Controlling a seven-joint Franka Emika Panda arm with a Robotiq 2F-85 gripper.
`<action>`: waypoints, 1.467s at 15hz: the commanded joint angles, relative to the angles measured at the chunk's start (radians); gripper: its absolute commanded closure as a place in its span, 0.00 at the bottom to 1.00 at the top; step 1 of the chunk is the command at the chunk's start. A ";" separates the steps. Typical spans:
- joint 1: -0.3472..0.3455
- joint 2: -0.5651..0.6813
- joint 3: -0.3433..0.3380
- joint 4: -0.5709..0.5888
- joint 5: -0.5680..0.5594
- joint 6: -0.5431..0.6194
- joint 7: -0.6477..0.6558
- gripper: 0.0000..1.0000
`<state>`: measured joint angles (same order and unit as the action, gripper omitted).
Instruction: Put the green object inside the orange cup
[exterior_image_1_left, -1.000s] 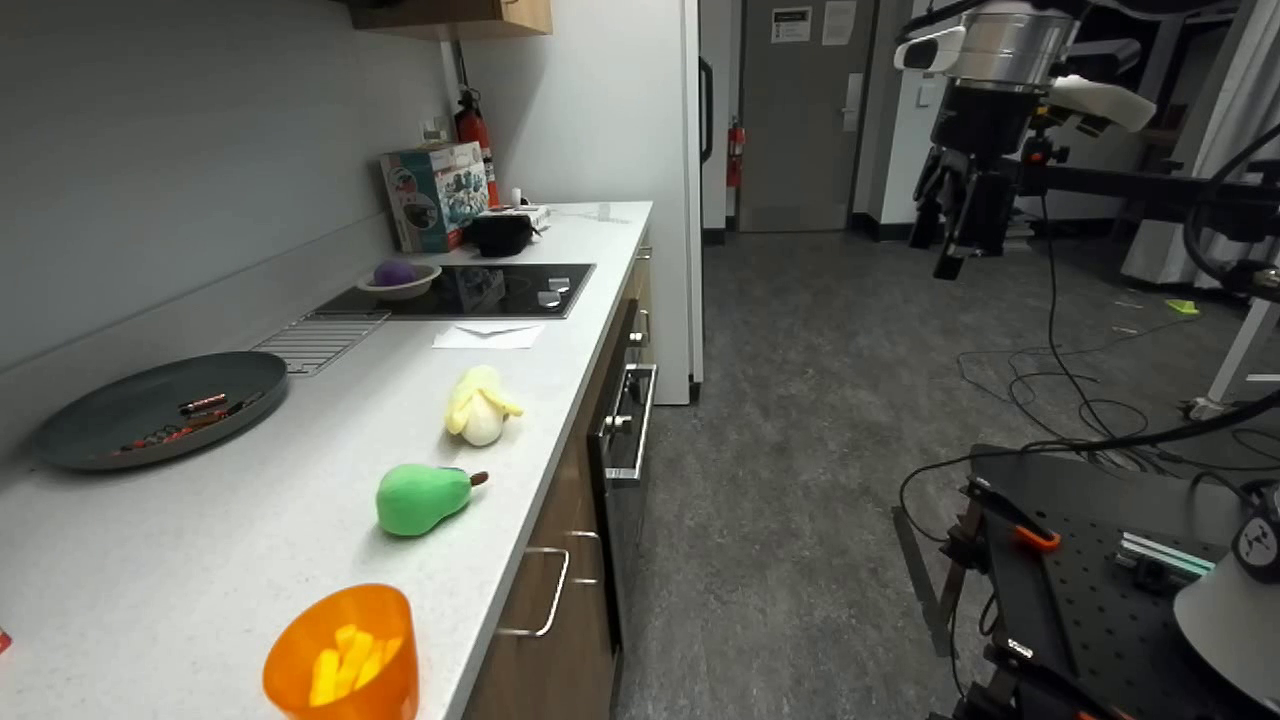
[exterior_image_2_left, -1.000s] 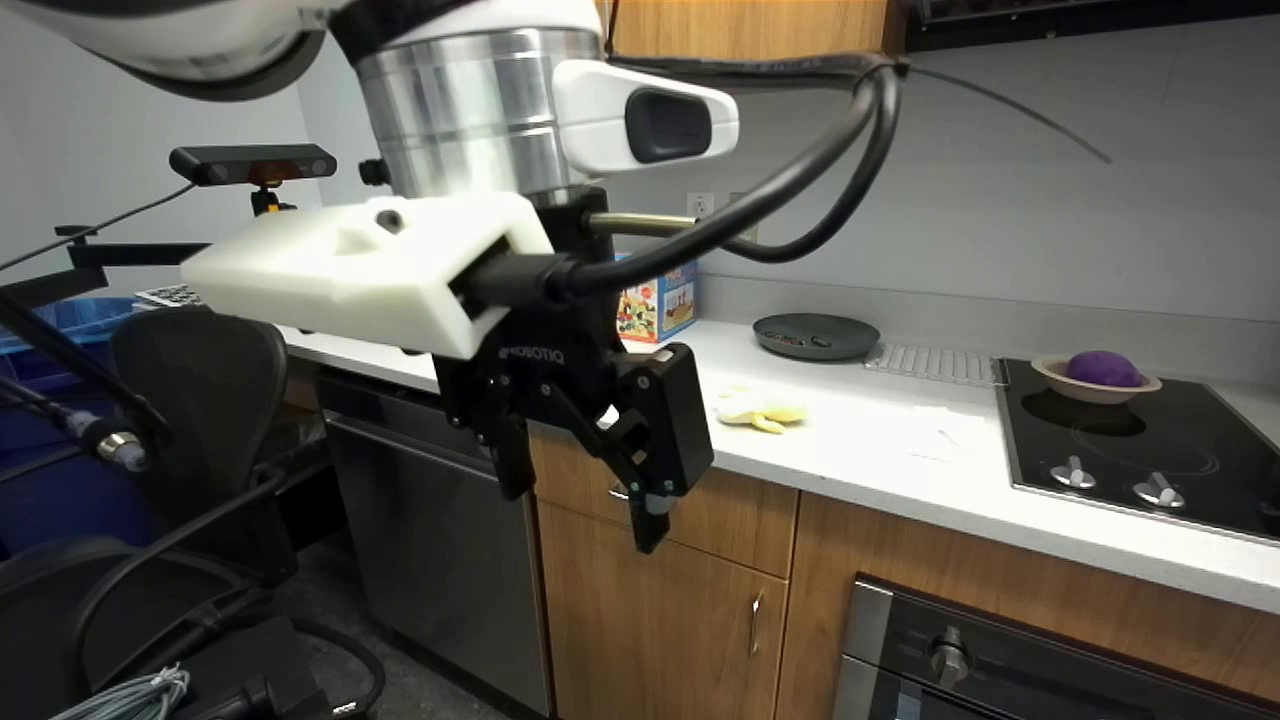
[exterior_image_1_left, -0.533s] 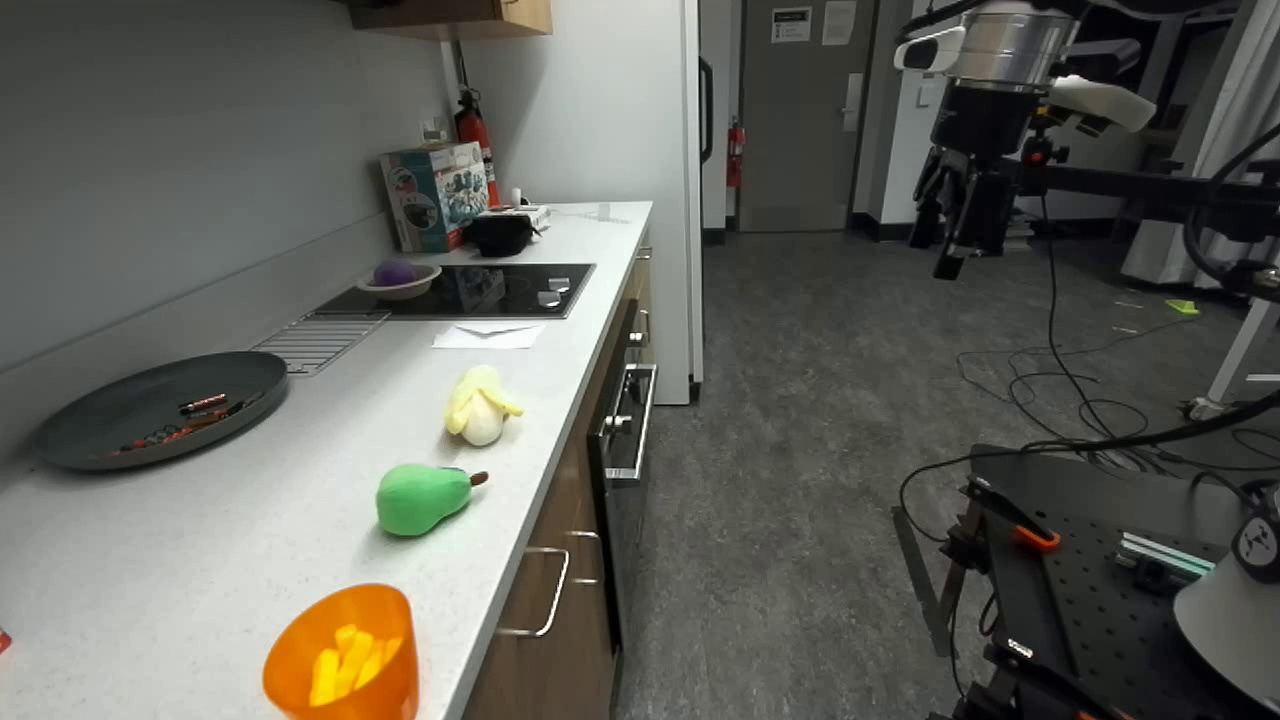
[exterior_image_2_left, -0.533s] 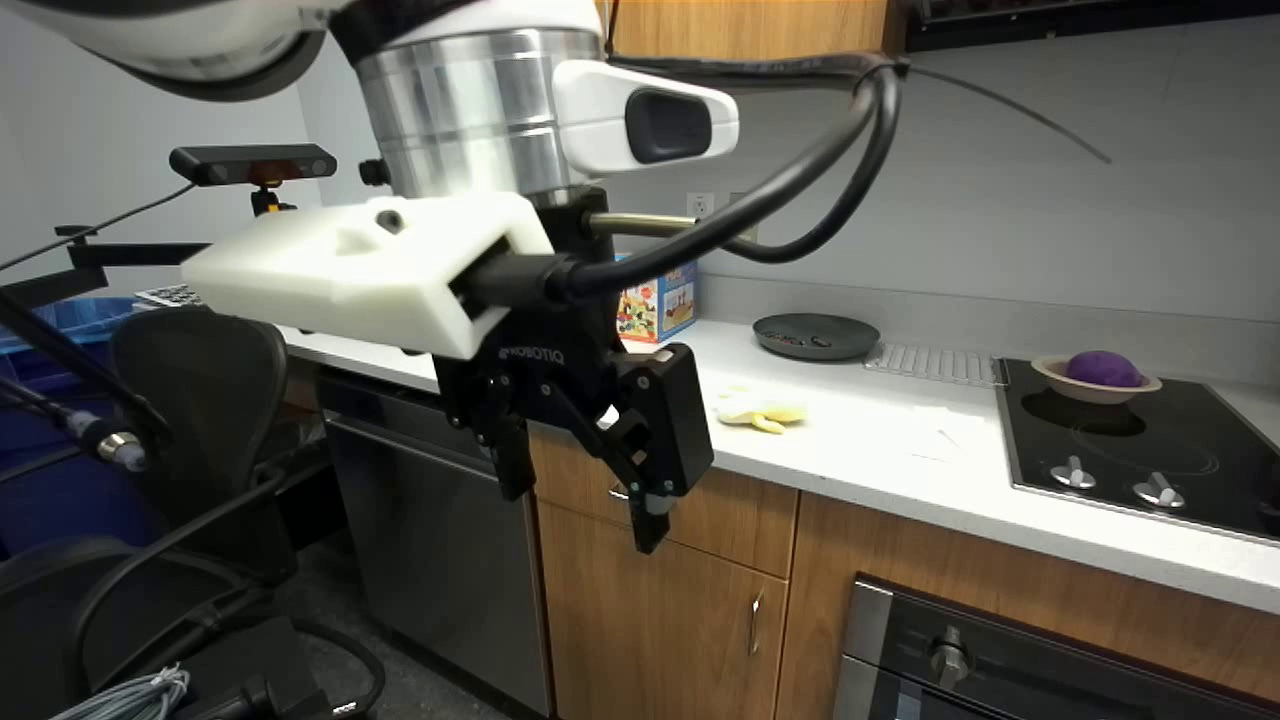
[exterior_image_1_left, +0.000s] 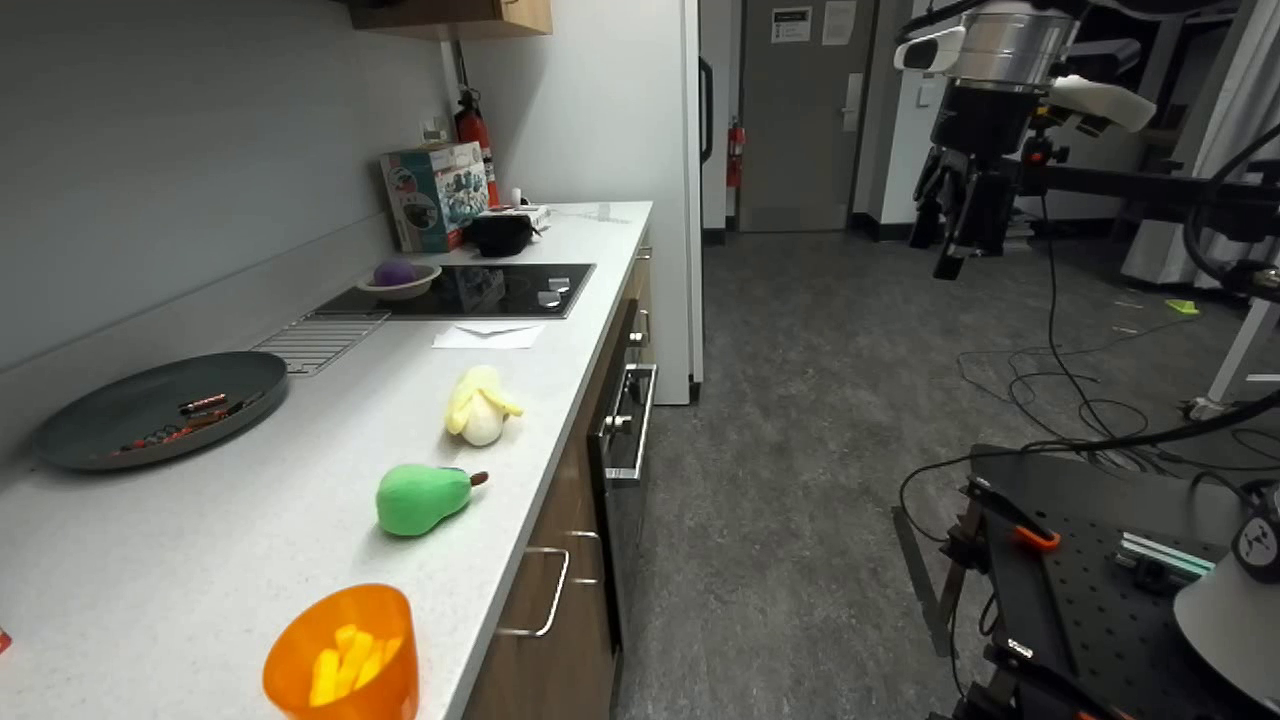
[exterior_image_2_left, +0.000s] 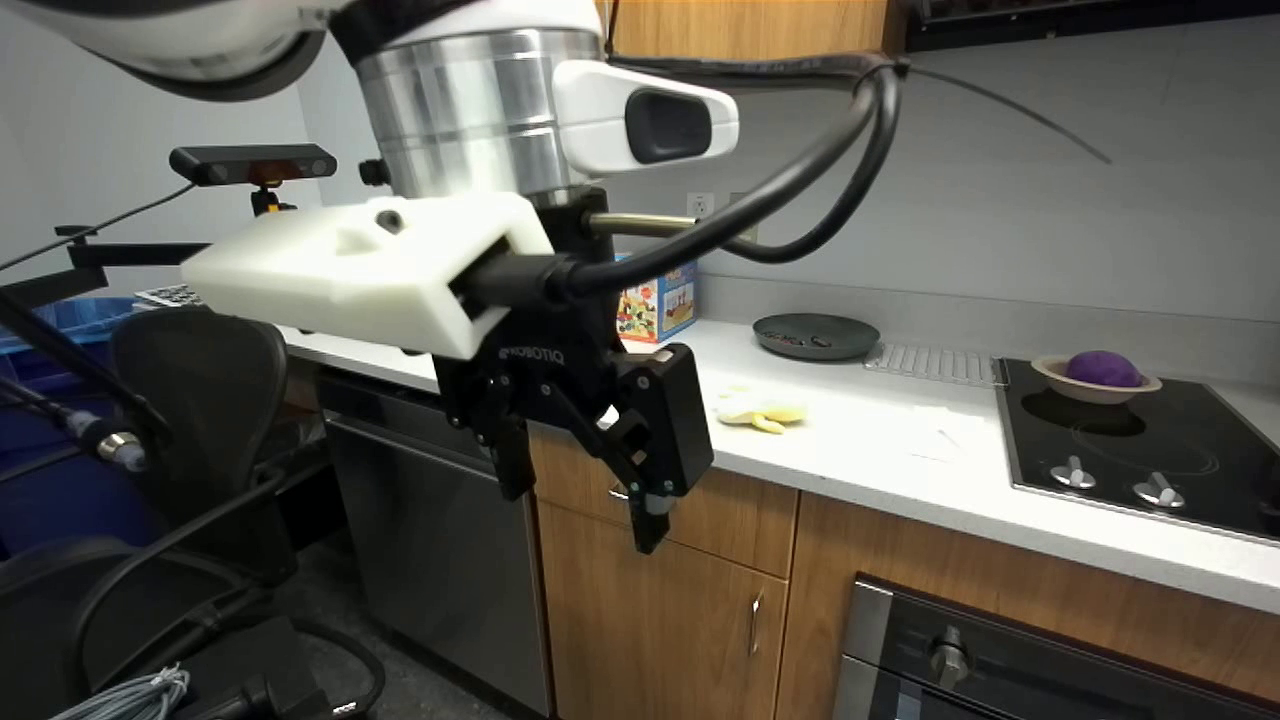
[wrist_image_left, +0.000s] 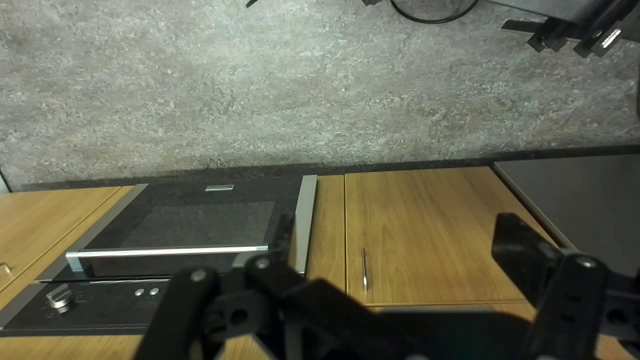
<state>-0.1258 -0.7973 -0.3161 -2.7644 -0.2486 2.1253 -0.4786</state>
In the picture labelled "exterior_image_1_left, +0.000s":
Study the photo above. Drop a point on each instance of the black glass cooktop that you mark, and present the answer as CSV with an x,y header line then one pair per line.
x,y
465,295

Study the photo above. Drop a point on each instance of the yellow toy fries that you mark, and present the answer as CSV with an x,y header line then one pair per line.
x,y
350,661

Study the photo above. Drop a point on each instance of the grey door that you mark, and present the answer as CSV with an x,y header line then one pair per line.
x,y
801,133

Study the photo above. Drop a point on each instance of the orange plastic cup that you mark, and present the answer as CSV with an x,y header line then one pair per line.
x,y
303,652

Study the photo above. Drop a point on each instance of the black camera stand boom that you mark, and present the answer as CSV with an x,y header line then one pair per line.
x,y
1160,201

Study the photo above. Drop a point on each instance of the white small object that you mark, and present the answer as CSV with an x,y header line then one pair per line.
x,y
529,218

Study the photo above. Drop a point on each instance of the black round plate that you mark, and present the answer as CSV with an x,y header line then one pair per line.
x,y
106,412

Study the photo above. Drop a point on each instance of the black breadboard table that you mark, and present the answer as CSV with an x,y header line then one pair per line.
x,y
1122,627

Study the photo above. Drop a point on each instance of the black built-in oven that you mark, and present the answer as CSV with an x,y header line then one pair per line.
x,y
626,401

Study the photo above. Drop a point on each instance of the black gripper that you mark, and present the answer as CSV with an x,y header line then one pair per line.
x,y
986,133

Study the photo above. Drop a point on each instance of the green floor tape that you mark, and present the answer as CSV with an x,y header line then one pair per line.
x,y
1180,311

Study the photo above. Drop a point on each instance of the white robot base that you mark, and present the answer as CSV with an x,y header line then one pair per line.
x,y
1234,643

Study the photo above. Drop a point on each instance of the white paper sign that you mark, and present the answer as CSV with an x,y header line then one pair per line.
x,y
838,20
790,24

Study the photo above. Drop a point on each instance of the colourful cardboard box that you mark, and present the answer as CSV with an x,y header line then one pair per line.
x,y
432,201

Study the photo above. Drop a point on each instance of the purple round object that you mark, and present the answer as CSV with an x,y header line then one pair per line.
x,y
398,272

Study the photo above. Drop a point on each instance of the white stand leg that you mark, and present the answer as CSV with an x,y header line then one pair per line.
x,y
1234,362

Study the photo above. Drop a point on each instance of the red small object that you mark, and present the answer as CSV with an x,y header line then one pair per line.
x,y
7,643

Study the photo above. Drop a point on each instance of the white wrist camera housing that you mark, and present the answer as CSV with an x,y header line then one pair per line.
x,y
1103,107

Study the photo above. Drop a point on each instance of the wooden base cabinet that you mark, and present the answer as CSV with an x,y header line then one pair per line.
x,y
563,667

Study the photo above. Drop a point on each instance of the white refrigerator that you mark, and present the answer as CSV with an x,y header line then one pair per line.
x,y
673,266

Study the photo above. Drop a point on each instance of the black bar camera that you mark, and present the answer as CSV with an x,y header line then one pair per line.
x,y
1113,52

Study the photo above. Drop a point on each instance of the pale pink bowl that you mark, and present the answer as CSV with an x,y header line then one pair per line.
x,y
398,286

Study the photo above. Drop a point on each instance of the black cup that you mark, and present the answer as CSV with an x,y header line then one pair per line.
x,y
501,235

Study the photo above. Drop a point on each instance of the red fire extinguisher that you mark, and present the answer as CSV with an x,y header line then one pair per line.
x,y
734,156
468,122

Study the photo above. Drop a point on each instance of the black wall monitor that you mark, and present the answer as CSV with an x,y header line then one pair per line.
x,y
1160,18

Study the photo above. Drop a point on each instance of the green toy pear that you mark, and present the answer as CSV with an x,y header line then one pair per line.
x,y
418,502

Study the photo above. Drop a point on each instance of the silver cooktop knob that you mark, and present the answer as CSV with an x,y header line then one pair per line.
x,y
556,286
549,303

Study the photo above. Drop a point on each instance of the teal tool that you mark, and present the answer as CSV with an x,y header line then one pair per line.
x,y
1167,554

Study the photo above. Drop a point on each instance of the wooden wall cabinet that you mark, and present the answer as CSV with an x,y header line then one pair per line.
x,y
455,13

